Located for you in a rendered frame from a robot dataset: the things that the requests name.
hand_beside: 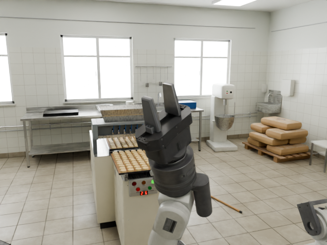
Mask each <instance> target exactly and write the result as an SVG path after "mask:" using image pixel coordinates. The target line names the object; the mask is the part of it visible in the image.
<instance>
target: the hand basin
mask: <svg viewBox="0 0 327 245"><path fill-rule="evenodd" d="M294 84H295V80H289V79H282V86H281V91H278V90H270V89H269V95H268V102H260V103H256V105H255V110H256V111H259V112H263V113H267V114H268V117H270V113H280V111H281V102H282V96H293V95H294ZM262 92H264V93H265V92H267V84H262Z"/></svg>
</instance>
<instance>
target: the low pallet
mask: <svg viewBox="0 0 327 245"><path fill-rule="evenodd" d="M242 143H243V144H245V149H257V150H258V155H261V156H263V155H271V156H273V161H274V162H276V163H278V162H285V161H292V160H299V159H306V158H310V152H303V153H297V154H290V155H283V156H280V155H278V154H275V153H273V152H270V151H268V150H267V147H266V146H264V147H257V146H255V145H252V144H250V143H248V142H242Z"/></svg>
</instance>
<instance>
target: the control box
mask: <svg viewBox="0 0 327 245"><path fill-rule="evenodd" d="M152 180H153V177H148V178H139V179H130V180H128V182H129V196H130V197H132V196H139V195H141V192H143V195H147V194H155V193H158V191H157V189H156V188H155V185H154V183H151V181H152ZM143 181H145V184H144V185H143V184H142V182H143ZM133 182H136V185H135V186H133V185H132V183H133ZM149 186H151V187H152V189H151V190H149V189H148V187H149ZM137 188H140V190H139V191H136V189H137ZM146 191H147V192H146ZM145 192H146V193H145Z"/></svg>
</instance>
